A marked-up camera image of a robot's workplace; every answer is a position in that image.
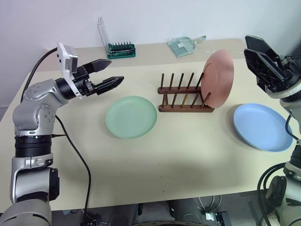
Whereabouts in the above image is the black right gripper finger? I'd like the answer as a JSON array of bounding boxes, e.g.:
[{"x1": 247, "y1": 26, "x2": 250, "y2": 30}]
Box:
[
  {"x1": 243, "y1": 48, "x2": 289, "y2": 80},
  {"x1": 245, "y1": 34, "x2": 280, "y2": 60}
]

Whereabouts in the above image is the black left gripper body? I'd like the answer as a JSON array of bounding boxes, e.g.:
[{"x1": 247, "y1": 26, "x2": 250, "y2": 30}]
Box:
[{"x1": 72, "y1": 65, "x2": 97, "y2": 97}]

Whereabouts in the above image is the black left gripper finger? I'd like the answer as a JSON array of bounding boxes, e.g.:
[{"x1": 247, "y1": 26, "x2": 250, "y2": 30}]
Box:
[
  {"x1": 82, "y1": 59, "x2": 112, "y2": 74},
  {"x1": 94, "y1": 76, "x2": 125, "y2": 96}
]

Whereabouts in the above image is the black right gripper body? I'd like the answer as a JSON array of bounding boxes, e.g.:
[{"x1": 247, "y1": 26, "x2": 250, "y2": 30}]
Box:
[{"x1": 257, "y1": 55, "x2": 301, "y2": 93}]

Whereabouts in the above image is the light green plate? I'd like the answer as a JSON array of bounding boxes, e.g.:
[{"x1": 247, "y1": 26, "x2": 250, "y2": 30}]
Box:
[{"x1": 104, "y1": 95, "x2": 158, "y2": 139}]

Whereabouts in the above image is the pink red plate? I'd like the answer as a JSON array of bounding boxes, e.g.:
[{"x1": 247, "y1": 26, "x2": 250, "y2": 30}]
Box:
[{"x1": 200, "y1": 49, "x2": 235, "y2": 109}]

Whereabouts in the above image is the brown wooden dish rack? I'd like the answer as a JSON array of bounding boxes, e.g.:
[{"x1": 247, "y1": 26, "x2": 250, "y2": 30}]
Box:
[{"x1": 157, "y1": 72, "x2": 216, "y2": 113}]

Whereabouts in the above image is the green screwdriver bit case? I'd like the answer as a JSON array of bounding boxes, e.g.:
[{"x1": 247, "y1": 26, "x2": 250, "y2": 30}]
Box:
[{"x1": 97, "y1": 16, "x2": 137, "y2": 59}]

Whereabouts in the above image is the light blue plate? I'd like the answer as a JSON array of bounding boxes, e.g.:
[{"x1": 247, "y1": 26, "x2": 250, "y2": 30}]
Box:
[{"x1": 233, "y1": 103, "x2": 294, "y2": 153}]

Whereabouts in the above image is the clear green dustpan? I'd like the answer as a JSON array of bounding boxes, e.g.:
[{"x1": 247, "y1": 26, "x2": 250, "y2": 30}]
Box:
[{"x1": 167, "y1": 35, "x2": 207, "y2": 58}]

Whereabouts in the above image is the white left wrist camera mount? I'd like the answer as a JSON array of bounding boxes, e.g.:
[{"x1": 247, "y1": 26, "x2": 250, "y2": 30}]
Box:
[{"x1": 57, "y1": 42, "x2": 83, "y2": 100}]

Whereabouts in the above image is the grey wire loop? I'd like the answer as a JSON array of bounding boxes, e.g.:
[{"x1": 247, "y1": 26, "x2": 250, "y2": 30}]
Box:
[{"x1": 198, "y1": 194, "x2": 223, "y2": 210}]

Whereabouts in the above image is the metal bracket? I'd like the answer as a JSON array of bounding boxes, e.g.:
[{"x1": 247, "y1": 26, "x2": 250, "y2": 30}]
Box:
[{"x1": 202, "y1": 210, "x2": 230, "y2": 222}]

